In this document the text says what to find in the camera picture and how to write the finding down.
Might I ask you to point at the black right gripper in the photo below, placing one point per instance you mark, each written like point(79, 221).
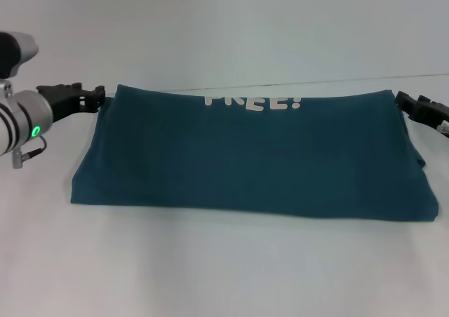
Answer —
point(431, 115)

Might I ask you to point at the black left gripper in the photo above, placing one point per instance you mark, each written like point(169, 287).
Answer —
point(63, 101)

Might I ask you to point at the teal blue shirt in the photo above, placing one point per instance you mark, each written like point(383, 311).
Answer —
point(245, 155)

